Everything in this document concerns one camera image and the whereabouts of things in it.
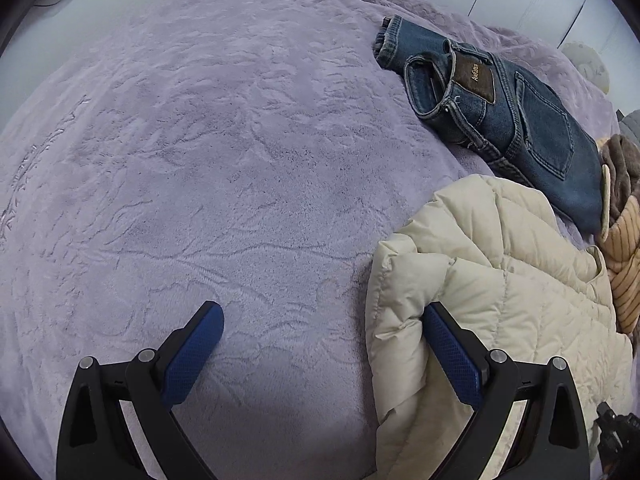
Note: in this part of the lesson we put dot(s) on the white wardrobe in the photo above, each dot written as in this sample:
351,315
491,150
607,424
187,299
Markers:
525,5

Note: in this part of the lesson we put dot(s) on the purple fleece blanket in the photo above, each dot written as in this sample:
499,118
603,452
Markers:
200,160

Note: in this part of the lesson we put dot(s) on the blue denim jeans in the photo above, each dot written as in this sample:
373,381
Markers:
540,125

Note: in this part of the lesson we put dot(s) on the brown tan striped sweater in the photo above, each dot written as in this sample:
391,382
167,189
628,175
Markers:
625,240

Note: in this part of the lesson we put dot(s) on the cream puffer jacket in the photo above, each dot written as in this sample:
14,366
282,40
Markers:
515,270

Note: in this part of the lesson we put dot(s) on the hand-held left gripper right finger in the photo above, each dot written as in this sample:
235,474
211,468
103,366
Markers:
452,355

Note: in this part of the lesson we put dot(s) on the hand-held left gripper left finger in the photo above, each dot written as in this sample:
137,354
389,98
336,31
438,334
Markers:
192,355

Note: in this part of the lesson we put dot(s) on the round white pillow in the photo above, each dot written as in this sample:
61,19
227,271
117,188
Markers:
587,62

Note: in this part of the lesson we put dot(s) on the grey cloth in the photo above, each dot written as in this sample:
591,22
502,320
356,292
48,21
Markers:
632,125

